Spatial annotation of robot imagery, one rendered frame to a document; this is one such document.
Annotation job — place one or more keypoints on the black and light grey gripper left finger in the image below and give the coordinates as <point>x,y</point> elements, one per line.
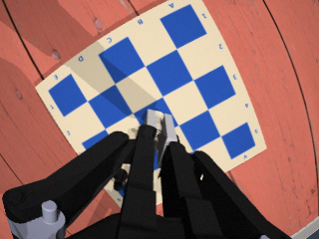
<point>44,209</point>

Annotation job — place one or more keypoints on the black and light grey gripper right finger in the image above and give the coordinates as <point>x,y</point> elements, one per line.
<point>182,191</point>

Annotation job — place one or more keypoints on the white bishop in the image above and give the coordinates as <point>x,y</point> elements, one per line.
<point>159,116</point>

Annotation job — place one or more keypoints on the black pawn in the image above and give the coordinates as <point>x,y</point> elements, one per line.
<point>121,176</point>

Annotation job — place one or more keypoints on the blue and cream checkered chessboard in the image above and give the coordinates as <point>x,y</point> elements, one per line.
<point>171,59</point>

